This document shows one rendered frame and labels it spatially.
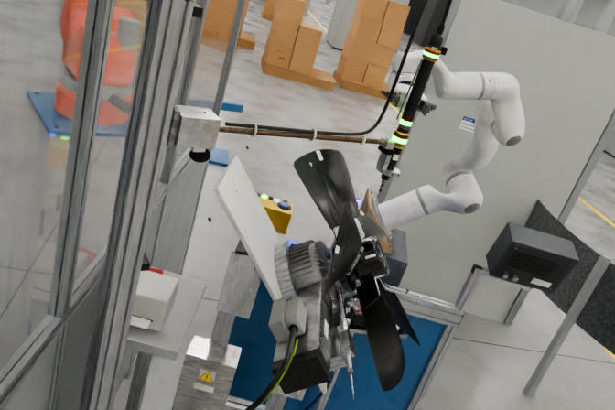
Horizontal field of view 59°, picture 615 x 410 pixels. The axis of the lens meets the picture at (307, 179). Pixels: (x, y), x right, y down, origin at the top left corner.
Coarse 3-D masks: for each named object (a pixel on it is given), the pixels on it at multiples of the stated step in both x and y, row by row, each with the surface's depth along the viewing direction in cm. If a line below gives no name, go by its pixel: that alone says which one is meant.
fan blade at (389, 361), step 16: (384, 304) 147; (368, 320) 153; (384, 320) 146; (368, 336) 153; (384, 336) 146; (384, 352) 146; (400, 352) 136; (384, 368) 146; (400, 368) 136; (384, 384) 147
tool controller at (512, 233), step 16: (512, 224) 204; (496, 240) 210; (512, 240) 197; (528, 240) 199; (544, 240) 202; (560, 240) 204; (496, 256) 206; (512, 256) 200; (528, 256) 199; (544, 256) 198; (560, 256) 198; (576, 256) 199; (496, 272) 206; (512, 272) 205; (528, 272) 204; (544, 272) 203; (560, 272) 201; (544, 288) 207
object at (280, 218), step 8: (264, 200) 204; (272, 200) 206; (280, 200) 208; (264, 208) 200; (272, 208) 201; (280, 208) 202; (272, 216) 201; (280, 216) 201; (288, 216) 201; (280, 224) 202; (288, 224) 202; (280, 232) 203
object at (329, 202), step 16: (304, 160) 157; (320, 160) 161; (336, 160) 166; (304, 176) 155; (320, 176) 159; (336, 176) 162; (320, 192) 157; (336, 192) 160; (352, 192) 164; (320, 208) 156; (336, 208) 158; (352, 208) 161; (336, 224) 157
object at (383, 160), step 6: (384, 138) 153; (384, 144) 152; (390, 144) 152; (384, 150) 153; (390, 150) 153; (384, 156) 154; (390, 156) 154; (378, 162) 157; (384, 162) 154; (378, 168) 157; (384, 168) 156; (396, 168) 160; (384, 174) 156; (390, 174) 156; (396, 174) 156
